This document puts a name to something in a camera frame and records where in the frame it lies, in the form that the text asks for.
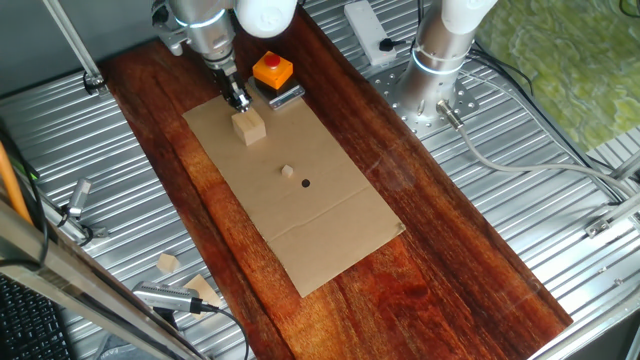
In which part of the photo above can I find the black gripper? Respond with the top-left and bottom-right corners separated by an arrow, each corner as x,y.
212,62 -> 253,112

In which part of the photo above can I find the large light wooden block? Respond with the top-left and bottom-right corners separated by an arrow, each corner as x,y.
231,106 -> 268,147

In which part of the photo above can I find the flat wooden wedge block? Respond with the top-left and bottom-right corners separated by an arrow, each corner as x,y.
182,273 -> 222,321

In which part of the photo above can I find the orange emergency stop button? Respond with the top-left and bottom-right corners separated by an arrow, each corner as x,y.
251,50 -> 295,91

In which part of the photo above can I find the grey metal button base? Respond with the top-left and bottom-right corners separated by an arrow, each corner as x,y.
248,74 -> 306,111

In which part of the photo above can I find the brown cardboard sheet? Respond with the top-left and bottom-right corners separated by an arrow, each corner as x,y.
182,89 -> 406,299

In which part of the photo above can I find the white power strip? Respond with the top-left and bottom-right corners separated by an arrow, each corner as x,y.
343,0 -> 398,67

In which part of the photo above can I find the black power plug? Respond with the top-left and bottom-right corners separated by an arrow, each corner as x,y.
378,37 -> 414,53

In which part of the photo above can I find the small wooden cube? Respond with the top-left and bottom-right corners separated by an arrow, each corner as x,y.
155,252 -> 182,275

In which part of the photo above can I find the aluminium stand pole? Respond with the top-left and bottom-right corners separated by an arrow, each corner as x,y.
42,0 -> 109,96

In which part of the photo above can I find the orange pole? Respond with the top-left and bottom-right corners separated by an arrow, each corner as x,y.
0,142 -> 32,224

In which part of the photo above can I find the black keyboard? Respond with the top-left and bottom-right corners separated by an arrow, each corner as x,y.
0,273 -> 72,360

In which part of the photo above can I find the aluminium profile bar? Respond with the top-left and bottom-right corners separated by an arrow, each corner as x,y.
583,149 -> 640,239

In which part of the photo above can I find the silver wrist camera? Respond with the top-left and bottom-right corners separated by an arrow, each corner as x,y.
151,2 -> 190,57

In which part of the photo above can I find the silver depth camera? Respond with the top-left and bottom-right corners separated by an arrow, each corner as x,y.
64,178 -> 94,220
132,281 -> 204,315

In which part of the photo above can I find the black camera cable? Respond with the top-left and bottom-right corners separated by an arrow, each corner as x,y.
192,298 -> 250,360

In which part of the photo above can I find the grey cable with metal connector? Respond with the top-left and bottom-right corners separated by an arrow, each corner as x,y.
435,98 -> 640,199

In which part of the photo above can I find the aluminium camera mount rail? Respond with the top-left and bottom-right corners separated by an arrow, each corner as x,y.
29,189 -> 109,246

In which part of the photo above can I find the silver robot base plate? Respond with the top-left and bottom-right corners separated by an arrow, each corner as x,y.
372,63 -> 480,140

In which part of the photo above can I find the grey metal frame bar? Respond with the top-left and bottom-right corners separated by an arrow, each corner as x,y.
0,197 -> 211,360

